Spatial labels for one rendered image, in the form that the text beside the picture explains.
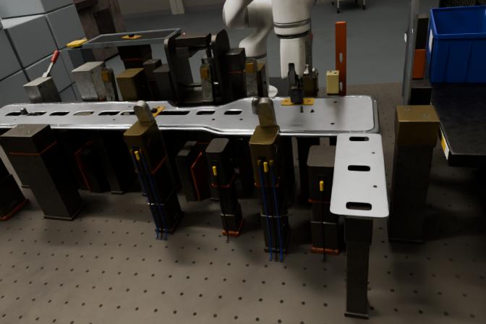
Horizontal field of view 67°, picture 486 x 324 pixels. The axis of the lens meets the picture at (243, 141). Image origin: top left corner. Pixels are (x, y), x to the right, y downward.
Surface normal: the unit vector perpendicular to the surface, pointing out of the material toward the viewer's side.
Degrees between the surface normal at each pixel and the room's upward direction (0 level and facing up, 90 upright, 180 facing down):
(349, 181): 0
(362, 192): 0
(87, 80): 90
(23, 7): 90
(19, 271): 0
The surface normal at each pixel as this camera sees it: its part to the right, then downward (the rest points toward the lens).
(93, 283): -0.14, -0.86
